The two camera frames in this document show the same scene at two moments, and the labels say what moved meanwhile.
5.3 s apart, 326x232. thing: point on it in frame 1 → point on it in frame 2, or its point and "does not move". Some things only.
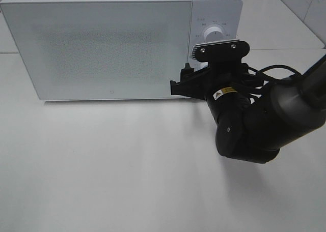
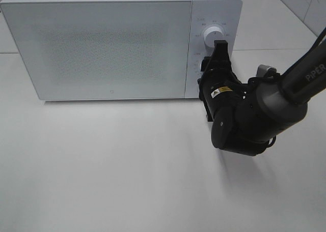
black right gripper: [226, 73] → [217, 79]
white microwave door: [102, 50] does not move
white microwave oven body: [116, 43] does not move
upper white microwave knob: [213, 34] does not move
